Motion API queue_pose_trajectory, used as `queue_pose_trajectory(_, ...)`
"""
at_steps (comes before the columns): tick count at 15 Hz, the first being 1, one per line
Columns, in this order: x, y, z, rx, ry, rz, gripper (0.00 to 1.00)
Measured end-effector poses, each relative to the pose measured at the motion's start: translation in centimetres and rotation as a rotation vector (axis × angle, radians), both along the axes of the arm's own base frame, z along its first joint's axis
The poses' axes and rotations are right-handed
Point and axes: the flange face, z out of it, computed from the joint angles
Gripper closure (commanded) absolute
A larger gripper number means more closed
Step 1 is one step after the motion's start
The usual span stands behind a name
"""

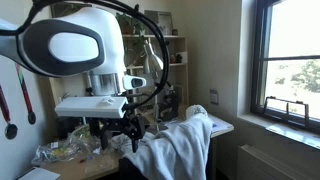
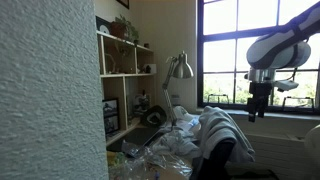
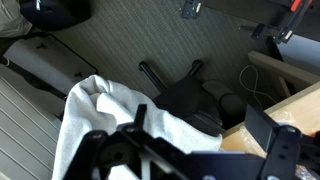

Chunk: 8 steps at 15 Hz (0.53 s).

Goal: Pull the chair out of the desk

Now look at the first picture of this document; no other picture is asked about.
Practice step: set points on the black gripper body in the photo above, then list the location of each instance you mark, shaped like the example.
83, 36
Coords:
132, 126

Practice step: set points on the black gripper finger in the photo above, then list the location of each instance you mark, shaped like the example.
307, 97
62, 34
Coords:
134, 142
104, 140

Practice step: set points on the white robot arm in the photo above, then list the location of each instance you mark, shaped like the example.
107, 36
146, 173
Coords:
88, 41

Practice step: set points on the grey towel on chair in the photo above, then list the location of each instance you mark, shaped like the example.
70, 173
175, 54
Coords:
197, 123

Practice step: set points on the silver desk lamp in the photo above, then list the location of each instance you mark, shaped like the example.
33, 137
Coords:
152, 65

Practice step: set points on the white papers on desk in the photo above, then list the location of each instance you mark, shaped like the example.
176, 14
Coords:
220, 127

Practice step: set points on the crumpled grey cloth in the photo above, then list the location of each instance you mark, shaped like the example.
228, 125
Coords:
123, 143

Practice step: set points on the clear plastic bag of snacks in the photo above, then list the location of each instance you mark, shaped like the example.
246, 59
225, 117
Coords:
79, 142

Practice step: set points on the black cylinder speaker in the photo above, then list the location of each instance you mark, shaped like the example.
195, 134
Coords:
66, 125

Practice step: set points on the wooden bookshelf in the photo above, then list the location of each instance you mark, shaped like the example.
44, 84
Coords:
79, 85

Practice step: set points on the red ribbon medal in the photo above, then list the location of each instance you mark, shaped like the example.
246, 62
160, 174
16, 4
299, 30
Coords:
31, 114

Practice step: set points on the white paper sheet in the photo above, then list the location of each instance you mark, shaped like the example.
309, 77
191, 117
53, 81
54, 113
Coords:
38, 174

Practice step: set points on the dark ribbon medal left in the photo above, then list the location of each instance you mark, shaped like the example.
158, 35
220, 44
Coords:
11, 129

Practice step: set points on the green potted plant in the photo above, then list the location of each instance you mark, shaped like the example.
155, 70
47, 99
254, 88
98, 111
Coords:
133, 30

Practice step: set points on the framed picture on shelf top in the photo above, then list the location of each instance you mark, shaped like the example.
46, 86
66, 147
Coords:
162, 19

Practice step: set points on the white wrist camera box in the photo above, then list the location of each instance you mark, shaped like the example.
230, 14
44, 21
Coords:
94, 106

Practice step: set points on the wall thermostat panel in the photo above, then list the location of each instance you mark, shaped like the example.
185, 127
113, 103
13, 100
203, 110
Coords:
214, 99

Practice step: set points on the white wall radiator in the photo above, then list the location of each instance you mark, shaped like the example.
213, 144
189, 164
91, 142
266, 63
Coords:
253, 164

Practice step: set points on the black window frame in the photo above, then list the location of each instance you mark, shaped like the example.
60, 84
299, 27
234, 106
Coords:
286, 62

